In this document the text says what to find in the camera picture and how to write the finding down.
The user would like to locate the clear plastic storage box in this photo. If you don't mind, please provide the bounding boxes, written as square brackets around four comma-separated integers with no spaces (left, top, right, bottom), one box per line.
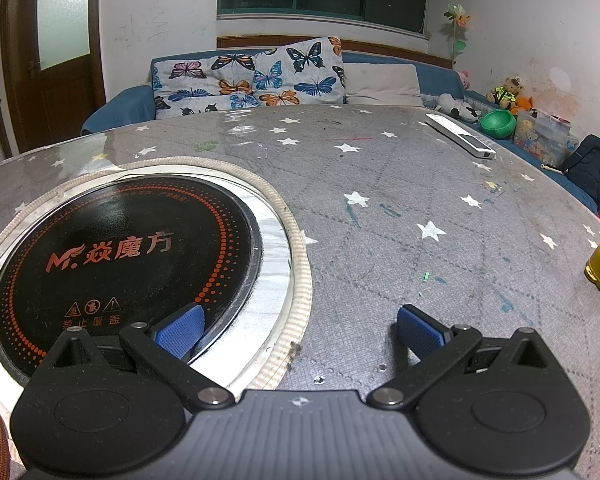
[514,107,581,168]

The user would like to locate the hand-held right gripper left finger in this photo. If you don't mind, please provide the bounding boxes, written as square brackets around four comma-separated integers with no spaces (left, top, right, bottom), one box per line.
[45,305,237,411]

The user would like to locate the butterfly print pillow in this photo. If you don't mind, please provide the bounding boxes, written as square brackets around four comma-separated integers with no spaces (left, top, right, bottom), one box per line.
[150,36,347,120]

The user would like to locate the dark backpack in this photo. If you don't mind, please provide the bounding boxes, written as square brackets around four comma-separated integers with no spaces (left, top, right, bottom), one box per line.
[562,134,600,206]

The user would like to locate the paper pinwheel flower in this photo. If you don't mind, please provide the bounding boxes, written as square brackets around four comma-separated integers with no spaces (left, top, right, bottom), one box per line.
[444,2,473,68]

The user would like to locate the white pillow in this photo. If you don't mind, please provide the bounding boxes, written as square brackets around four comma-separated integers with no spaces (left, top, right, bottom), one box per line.
[342,62,425,107]

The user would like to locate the green bowl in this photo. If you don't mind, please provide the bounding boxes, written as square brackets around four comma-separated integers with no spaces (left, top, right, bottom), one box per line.
[480,109,517,138]

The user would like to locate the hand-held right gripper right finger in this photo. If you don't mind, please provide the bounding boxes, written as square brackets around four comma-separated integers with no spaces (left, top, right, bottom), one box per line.
[367,304,561,411]

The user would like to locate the blue sofa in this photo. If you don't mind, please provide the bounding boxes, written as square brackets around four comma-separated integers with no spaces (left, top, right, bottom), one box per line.
[80,50,600,211]

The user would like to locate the black round induction cooktop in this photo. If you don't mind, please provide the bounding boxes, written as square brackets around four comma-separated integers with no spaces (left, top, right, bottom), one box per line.
[0,172,301,406]

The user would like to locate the wooden door with frosted glass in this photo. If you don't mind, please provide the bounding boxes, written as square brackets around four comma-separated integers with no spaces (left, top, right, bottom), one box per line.
[0,0,108,153]

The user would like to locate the white remote control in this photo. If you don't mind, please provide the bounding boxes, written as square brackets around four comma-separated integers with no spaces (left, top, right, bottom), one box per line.
[426,112,497,158]

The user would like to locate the black and white cow plush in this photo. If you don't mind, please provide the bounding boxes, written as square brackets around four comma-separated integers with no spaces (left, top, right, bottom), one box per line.
[434,92,482,123]

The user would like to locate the bear plush with green vest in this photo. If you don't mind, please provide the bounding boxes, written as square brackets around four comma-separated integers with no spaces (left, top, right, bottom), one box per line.
[487,75,525,110]

